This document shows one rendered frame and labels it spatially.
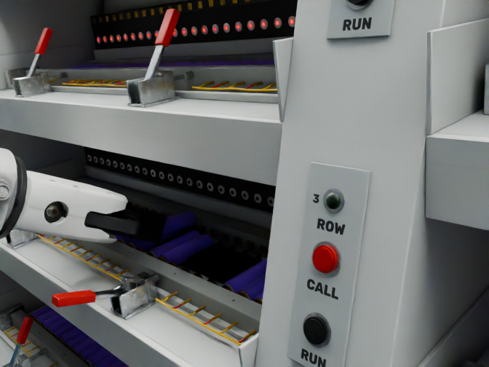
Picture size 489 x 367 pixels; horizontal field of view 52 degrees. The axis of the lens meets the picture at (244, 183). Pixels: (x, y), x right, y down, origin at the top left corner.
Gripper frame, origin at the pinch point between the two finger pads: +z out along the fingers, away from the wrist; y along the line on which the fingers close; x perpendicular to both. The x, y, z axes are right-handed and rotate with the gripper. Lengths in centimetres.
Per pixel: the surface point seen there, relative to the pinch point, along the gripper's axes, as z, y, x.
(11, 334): 4.5, 31.2, 24.1
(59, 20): -0.4, 35.3, -26.4
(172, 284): -1.8, -9.8, 4.1
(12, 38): -6.5, 35.4, -20.7
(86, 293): -9.1, -7.5, 6.2
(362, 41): -11.1, -30.2, -15.1
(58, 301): -11.6, -7.7, 6.9
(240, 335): -1.8, -19.4, 5.5
